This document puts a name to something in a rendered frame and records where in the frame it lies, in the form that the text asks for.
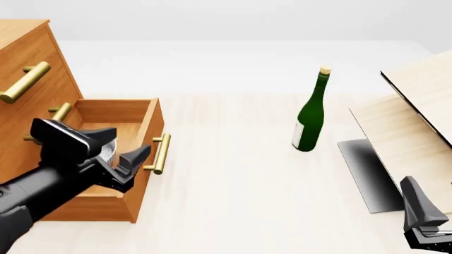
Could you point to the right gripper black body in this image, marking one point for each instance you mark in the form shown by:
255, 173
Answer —
431, 239

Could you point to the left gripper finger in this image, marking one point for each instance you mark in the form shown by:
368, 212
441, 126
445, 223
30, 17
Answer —
136, 158
102, 135

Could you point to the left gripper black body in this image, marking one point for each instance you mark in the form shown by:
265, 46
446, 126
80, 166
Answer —
116, 178

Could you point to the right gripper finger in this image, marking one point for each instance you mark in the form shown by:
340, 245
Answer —
420, 206

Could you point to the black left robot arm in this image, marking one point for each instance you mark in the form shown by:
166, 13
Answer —
42, 185

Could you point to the open wooden drawer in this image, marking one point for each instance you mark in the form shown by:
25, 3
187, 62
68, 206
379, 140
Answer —
141, 124

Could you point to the wooden cabinet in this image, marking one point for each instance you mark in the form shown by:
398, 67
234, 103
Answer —
31, 50

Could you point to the pale wooden shelf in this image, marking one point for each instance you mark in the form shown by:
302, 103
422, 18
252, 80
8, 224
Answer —
409, 132

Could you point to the green wine bottle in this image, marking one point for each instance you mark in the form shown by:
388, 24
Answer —
310, 119

